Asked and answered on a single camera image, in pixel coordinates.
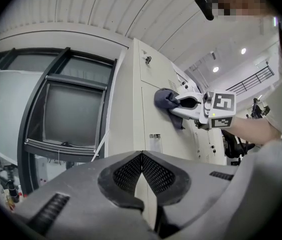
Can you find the beige metal cabinet door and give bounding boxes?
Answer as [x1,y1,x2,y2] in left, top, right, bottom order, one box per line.
[140,80,203,161]

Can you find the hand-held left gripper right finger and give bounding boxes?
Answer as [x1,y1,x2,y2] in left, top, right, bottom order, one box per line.
[142,150,240,240]

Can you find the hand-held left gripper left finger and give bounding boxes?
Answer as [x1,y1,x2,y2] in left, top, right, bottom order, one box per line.
[12,150,157,240]

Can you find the dark blue wiping cloth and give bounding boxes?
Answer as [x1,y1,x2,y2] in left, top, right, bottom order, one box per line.
[153,87,186,130]

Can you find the black head camera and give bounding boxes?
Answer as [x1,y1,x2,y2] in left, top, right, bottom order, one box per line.
[192,0,217,22]

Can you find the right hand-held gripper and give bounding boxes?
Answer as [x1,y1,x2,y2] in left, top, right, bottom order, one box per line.
[168,89,237,133]

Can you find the frosted glass panel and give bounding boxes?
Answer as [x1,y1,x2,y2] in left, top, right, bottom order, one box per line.
[0,68,46,165]

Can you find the beige metal locker cabinet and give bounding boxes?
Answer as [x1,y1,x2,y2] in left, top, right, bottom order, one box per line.
[105,37,231,169]

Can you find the dark glass bottle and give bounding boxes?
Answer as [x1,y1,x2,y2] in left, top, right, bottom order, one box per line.
[6,179,20,203]

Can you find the chrome recessed door handle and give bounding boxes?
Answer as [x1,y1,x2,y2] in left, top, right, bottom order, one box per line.
[148,133,163,155]

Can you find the person's light grey shirt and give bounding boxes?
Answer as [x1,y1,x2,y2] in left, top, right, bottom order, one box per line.
[230,56,282,235]

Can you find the amber bottle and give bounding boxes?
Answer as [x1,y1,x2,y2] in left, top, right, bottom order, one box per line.
[3,188,14,211]

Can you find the black office chair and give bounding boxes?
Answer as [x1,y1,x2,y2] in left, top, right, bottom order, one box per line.
[221,129,256,160]

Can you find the black framed window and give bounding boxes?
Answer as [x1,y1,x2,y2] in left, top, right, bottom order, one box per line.
[0,47,122,197]

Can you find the black mezzanine railing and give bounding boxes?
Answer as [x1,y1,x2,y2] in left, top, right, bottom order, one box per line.
[226,65,275,95]

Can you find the white blind cord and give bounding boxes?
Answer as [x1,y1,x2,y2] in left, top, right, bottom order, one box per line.
[90,128,111,163]

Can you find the person's right forearm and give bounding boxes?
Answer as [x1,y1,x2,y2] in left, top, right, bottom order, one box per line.
[232,116,282,145]

